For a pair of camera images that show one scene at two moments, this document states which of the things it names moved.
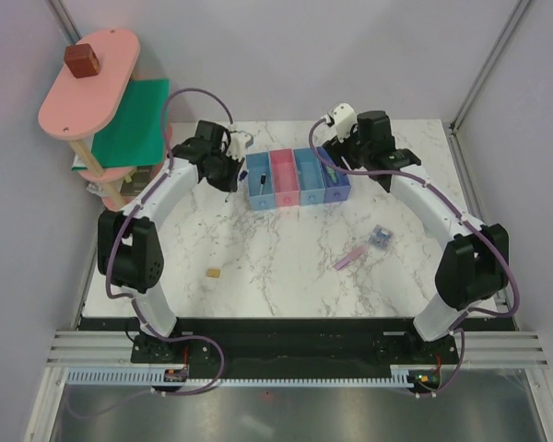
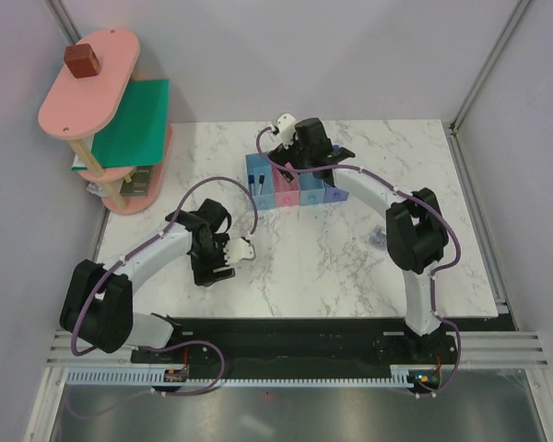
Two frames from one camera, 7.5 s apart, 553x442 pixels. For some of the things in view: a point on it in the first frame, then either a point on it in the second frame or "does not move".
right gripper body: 354,152 → 298,157
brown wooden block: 81,61 does not move
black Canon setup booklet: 139,180 does not move
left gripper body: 226,170 → 204,261
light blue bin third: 310,176 does not move
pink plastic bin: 286,182 does not move
